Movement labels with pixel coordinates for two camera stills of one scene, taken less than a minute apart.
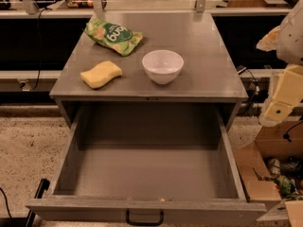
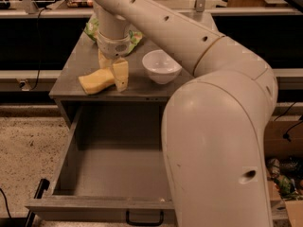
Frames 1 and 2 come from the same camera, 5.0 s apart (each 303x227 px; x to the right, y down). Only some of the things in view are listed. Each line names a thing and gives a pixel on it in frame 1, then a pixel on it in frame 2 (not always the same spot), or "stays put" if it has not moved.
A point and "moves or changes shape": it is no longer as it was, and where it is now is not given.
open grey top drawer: [178, 161] stays put
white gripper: [292, 38] -> [113, 49]
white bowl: [163, 66] stays put
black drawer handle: [144, 223] stays put
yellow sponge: [100, 74] moves or changes shape
